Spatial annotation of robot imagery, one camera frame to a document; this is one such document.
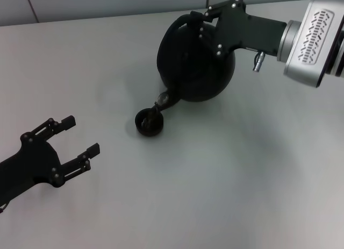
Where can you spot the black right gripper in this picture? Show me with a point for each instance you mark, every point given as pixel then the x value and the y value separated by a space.
pixel 242 31

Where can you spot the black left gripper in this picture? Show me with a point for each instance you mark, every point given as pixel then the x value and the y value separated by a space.
pixel 32 163

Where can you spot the black round teapot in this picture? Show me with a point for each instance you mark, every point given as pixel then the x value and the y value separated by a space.
pixel 193 79

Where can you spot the dark brown teacup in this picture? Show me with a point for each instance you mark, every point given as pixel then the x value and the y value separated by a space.
pixel 150 131

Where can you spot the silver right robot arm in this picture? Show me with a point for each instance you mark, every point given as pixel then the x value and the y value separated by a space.
pixel 289 39

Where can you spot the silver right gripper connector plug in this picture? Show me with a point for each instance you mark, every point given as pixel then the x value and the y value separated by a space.
pixel 258 62

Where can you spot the silver vented right wrist box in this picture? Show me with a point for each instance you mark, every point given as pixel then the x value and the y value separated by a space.
pixel 314 36

